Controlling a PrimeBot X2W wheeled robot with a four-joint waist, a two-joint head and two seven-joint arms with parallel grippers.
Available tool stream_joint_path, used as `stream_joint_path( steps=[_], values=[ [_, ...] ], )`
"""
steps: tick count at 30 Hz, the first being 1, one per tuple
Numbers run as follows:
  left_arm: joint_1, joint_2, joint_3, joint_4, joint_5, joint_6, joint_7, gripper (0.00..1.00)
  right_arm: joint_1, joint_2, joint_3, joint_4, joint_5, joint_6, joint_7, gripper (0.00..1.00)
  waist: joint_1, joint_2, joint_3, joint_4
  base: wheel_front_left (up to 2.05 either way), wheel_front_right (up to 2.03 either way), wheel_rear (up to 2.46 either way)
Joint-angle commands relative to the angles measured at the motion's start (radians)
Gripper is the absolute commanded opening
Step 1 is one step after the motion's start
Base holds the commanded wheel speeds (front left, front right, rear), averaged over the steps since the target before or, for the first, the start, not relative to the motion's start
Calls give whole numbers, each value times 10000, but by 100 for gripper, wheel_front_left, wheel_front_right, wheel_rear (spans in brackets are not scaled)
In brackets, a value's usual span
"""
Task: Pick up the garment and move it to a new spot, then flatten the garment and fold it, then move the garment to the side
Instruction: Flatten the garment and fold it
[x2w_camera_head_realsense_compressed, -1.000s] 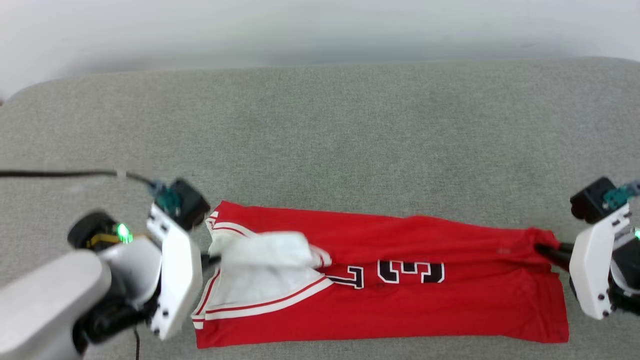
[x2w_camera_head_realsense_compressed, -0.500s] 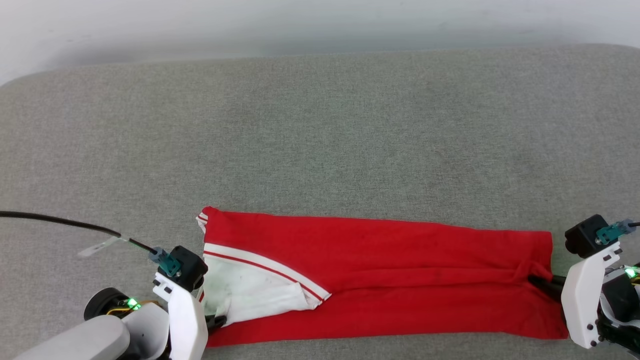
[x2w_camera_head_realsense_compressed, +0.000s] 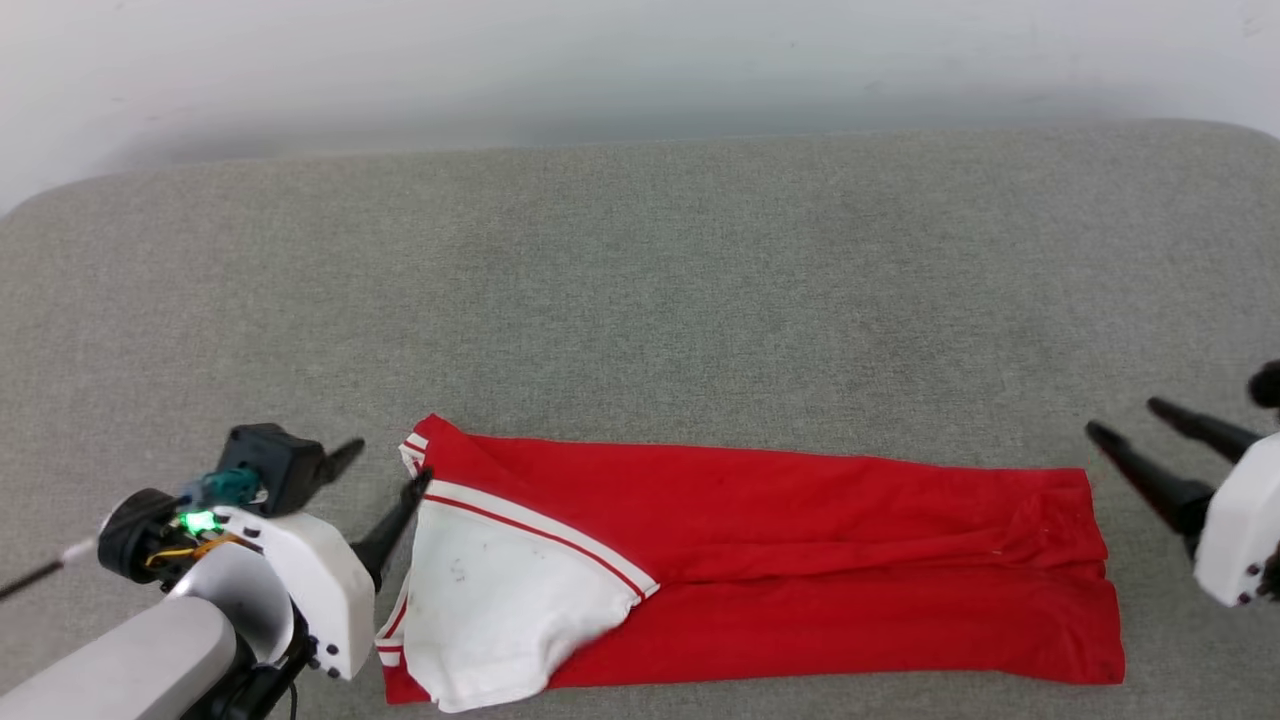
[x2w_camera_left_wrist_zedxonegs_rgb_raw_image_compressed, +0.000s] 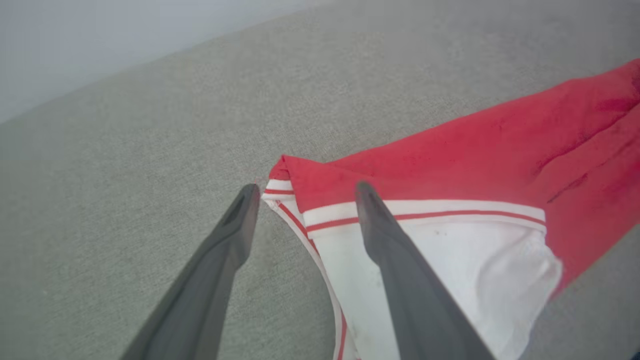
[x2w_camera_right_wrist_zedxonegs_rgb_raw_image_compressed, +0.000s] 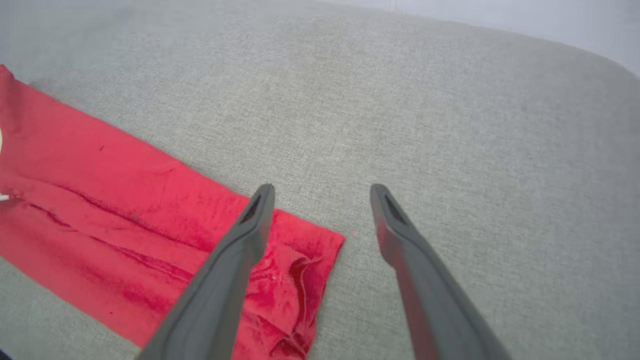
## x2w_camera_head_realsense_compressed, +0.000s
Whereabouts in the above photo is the teal cable connector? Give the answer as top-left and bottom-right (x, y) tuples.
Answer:
(183, 468), (264, 510)

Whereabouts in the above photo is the grey fabric sofa seat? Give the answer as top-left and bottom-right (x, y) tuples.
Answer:
(0, 120), (1280, 720)

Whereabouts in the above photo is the red and white Bulls jersey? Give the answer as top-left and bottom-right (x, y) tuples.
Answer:
(375, 413), (1127, 713)

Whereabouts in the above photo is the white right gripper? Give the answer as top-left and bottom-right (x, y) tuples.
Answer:
(1085, 397), (1280, 609)

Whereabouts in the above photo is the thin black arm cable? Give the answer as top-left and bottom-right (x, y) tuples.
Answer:
(0, 538), (103, 602)

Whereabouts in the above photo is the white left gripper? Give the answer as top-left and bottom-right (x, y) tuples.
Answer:
(213, 437), (434, 682)

